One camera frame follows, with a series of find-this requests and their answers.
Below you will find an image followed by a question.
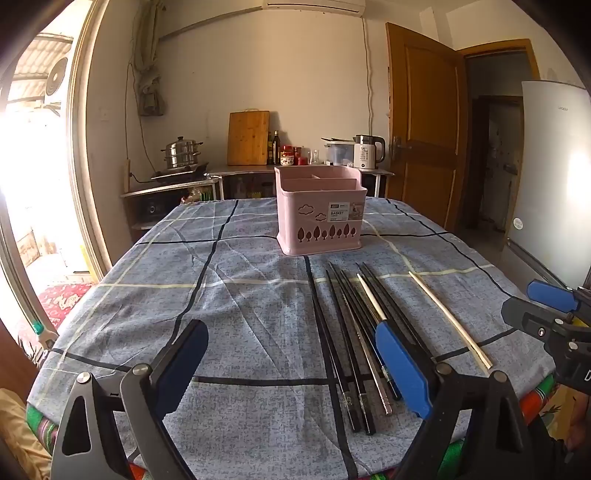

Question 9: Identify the grey hanging bag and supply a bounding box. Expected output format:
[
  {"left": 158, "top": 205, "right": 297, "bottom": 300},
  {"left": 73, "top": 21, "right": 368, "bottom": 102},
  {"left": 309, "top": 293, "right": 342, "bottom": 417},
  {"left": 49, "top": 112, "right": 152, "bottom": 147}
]
[{"left": 137, "top": 69, "right": 167, "bottom": 118}]

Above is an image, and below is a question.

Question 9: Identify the wall cable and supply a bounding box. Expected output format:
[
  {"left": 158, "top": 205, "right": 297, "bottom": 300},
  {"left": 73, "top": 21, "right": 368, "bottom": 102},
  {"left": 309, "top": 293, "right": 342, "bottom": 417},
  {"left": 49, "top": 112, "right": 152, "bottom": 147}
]
[{"left": 361, "top": 17, "right": 376, "bottom": 139}]

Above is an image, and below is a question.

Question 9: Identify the sliding glass door frame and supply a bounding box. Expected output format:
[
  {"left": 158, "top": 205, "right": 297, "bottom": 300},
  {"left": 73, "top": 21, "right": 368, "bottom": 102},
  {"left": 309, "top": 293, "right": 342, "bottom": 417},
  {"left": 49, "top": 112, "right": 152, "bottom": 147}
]
[{"left": 67, "top": 0, "right": 114, "bottom": 283}]

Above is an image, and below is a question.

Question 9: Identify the red patterned mat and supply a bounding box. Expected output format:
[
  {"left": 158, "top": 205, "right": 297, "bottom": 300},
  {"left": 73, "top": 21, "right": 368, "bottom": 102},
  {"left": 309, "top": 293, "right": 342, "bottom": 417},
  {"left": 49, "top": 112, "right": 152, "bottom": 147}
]
[{"left": 37, "top": 282, "right": 93, "bottom": 330}]

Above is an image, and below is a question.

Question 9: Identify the steel steamer pot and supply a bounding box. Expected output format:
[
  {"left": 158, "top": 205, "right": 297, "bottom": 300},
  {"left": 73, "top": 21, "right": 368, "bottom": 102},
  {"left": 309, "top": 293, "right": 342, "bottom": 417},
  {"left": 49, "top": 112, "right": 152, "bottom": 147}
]
[{"left": 161, "top": 136, "right": 204, "bottom": 171}]

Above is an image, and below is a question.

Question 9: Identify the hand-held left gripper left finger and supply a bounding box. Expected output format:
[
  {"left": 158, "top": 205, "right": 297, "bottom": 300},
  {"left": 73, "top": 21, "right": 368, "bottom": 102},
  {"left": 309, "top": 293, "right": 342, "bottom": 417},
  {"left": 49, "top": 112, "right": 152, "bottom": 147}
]
[{"left": 51, "top": 318, "right": 209, "bottom": 480}]

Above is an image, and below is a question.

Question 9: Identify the yellow cloth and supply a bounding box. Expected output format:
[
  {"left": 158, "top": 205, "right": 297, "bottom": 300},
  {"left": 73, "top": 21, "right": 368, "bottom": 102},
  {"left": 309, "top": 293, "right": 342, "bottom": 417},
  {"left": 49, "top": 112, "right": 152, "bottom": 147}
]
[{"left": 0, "top": 388, "right": 52, "bottom": 480}]

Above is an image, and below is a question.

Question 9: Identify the white electric kettle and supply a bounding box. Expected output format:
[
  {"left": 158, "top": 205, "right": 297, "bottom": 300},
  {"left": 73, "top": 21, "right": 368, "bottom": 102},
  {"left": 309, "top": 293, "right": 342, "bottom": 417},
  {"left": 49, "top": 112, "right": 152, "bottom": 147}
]
[{"left": 353, "top": 134, "right": 387, "bottom": 169}]

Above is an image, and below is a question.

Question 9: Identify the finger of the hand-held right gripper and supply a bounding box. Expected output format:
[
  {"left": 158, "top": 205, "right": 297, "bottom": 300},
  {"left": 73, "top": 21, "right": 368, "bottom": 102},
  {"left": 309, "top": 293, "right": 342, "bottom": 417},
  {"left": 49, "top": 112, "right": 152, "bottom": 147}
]
[
  {"left": 526, "top": 279, "right": 591, "bottom": 315},
  {"left": 501, "top": 296, "right": 568, "bottom": 343}
]

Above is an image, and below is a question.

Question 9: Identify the black chopstick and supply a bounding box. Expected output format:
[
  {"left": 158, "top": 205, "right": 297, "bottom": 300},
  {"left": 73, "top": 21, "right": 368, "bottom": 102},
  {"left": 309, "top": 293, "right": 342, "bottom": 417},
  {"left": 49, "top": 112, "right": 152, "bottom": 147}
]
[
  {"left": 363, "top": 261, "right": 439, "bottom": 363},
  {"left": 355, "top": 262, "right": 435, "bottom": 361},
  {"left": 324, "top": 270, "right": 377, "bottom": 436},
  {"left": 341, "top": 270, "right": 402, "bottom": 401},
  {"left": 305, "top": 263, "right": 362, "bottom": 433}
]

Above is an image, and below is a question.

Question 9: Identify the metal door handle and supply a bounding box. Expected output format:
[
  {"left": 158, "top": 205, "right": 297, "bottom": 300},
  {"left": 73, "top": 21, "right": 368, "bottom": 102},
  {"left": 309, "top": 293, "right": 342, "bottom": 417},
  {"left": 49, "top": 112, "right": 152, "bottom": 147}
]
[{"left": 390, "top": 136, "right": 413, "bottom": 162}]

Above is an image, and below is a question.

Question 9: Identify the wooden cutting board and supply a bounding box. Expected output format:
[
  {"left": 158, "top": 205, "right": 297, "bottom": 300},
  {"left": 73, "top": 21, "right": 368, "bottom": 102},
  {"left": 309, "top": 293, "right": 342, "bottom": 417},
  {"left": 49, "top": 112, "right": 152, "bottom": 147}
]
[{"left": 226, "top": 109, "right": 271, "bottom": 166}]

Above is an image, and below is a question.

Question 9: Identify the cream wooden chopstick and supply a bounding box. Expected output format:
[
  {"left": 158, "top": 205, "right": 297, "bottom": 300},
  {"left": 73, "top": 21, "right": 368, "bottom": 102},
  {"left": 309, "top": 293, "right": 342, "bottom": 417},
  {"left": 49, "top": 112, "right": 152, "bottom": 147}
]
[
  {"left": 356, "top": 273, "right": 389, "bottom": 324},
  {"left": 408, "top": 271, "right": 494, "bottom": 371}
]

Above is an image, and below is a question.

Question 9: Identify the white kitchen side table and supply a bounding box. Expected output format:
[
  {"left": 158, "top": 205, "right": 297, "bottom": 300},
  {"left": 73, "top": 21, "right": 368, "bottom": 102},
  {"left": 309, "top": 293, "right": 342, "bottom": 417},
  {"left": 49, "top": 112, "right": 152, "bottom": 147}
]
[{"left": 208, "top": 162, "right": 395, "bottom": 200}]

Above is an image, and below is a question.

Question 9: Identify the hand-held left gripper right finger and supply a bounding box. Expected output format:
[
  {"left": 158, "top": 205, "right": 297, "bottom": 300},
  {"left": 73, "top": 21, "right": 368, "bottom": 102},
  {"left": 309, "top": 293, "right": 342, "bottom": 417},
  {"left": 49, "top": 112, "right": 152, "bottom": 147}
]
[{"left": 375, "top": 322, "right": 541, "bottom": 480}]

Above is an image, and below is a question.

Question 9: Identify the wooden door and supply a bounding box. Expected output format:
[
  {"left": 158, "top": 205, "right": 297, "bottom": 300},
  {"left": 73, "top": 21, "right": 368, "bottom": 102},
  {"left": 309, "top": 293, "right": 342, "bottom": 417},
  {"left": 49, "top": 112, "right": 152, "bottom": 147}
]
[{"left": 385, "top": 22, "right": 469, "bottom": 232}]

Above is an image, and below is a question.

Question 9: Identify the blue plaid tablecloth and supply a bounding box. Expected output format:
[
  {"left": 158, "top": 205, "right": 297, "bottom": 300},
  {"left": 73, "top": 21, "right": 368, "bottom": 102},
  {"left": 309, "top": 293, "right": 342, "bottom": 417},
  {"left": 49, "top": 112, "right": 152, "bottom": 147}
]
[{"left": 27, "top": 198, "right": 557, "bottom": 480}]

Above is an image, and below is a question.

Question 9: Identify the outdoor fan unit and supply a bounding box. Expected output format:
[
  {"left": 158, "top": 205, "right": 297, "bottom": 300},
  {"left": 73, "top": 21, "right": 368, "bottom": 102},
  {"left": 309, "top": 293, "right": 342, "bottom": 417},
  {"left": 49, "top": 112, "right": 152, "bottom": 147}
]
[{"left": 44, "top": 55, "right": 70, "bottom": 97}]

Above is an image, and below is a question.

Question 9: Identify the colourful striped cloth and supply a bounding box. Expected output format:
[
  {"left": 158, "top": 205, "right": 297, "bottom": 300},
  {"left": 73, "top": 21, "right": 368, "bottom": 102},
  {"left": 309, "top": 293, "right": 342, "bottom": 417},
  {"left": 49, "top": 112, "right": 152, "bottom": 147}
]
[{"left": 25, "top": 376, "right": 575, "bottom": 480}]

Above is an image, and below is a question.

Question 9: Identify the black gas stove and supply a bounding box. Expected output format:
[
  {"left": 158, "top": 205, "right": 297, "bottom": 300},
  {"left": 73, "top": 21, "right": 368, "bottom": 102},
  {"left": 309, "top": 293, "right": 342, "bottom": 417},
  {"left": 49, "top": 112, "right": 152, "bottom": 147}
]
[{"left": 150, "top": 161, "right": 211, "bottom": 182}]

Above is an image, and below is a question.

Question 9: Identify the water filter pitcher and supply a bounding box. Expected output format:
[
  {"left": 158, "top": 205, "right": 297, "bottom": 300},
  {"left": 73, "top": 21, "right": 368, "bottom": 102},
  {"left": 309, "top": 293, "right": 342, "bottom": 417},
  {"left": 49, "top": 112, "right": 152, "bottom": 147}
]
[{"left": 322, "top": 137, "right": 356, "bottom": 167}]

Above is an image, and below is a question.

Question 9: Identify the metal chopstick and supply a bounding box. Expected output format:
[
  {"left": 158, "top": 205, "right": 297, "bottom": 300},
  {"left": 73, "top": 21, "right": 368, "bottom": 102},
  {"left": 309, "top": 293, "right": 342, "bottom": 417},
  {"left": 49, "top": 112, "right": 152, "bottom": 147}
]
[{"left": 329, "top": 262, "right": 394, "bottom": 415}]

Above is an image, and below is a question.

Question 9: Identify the silver refrigerator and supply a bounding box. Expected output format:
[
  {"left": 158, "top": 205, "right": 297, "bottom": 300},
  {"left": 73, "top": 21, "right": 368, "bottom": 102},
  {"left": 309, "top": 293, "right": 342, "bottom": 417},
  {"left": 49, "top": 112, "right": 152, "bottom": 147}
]
[{"left": 505, "top": 80, "right": 591, "bottom": 296}]

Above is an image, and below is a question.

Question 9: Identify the low stove shelf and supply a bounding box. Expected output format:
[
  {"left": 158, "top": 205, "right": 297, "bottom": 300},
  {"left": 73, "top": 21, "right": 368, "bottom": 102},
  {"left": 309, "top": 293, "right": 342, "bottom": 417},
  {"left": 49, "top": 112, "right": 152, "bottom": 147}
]
[{"left": 121, "top": 178, "right": 221, "bottom": 230}]

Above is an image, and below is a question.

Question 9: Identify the white air conditioner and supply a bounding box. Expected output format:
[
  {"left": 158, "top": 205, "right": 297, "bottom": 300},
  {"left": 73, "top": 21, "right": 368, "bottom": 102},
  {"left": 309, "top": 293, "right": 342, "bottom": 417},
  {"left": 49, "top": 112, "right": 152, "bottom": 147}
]
[{"left": 262, "top": 0, "right": 366, "bottom": 18}]

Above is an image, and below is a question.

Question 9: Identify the pink plastic utensil basket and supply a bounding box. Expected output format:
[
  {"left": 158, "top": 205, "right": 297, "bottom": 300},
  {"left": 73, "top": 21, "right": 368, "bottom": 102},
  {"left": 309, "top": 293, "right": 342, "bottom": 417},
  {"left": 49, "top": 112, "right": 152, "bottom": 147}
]
[{"left": 274, "top": 165, "right": 369, "bottom": 257}]

